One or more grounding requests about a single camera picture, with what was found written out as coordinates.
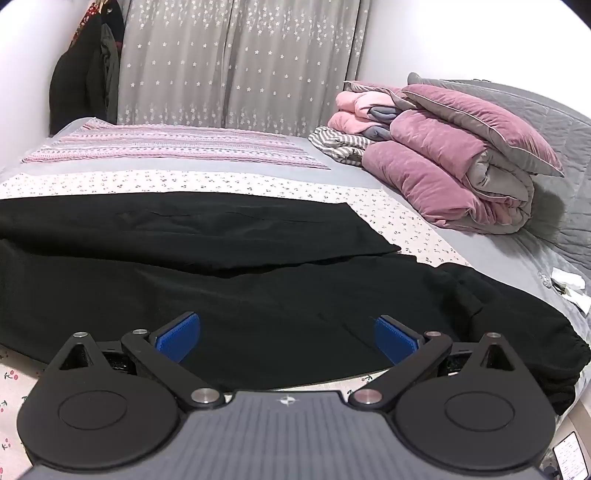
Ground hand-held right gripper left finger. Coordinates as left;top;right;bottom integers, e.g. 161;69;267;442
46;312;225;409

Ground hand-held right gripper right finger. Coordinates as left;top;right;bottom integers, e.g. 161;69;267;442
348;315;532;409

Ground black pants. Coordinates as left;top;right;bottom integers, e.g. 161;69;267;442
0;191;591;416

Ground grey bed sheet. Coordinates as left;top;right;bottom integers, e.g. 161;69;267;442
0;115;591;335

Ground cherry printed bed sheet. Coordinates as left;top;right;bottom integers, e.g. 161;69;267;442
0;170;472;480

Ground white paper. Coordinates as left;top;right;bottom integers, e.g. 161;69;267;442
549;267;591;321

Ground pink and grey comforter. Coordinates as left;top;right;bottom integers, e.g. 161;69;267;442
362;84;565;236

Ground pink striped blanket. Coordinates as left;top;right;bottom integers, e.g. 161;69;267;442
21;119;331;171

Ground grey white striped cloth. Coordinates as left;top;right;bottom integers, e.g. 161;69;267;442
308;126;376;167

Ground smartphone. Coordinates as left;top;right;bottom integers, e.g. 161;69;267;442
551;431;588;480

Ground grey-blue folded cloth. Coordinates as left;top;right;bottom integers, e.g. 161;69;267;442
362;106;399;141

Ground pink folded clothing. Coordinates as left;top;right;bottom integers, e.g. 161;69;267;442
328;90;409;139

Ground grey quilted headboard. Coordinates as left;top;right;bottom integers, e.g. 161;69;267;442
406;71;591;278

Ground black hanging coat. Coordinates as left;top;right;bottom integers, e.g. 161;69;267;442
48;0;125;136

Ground grey-green hanging garment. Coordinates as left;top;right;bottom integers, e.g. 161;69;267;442
99;23;122;123

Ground grey star printed curtain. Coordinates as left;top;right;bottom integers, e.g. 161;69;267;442
117;0;371;137

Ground red floral hanging garment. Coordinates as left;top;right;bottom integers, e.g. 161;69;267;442
69;0;108;47

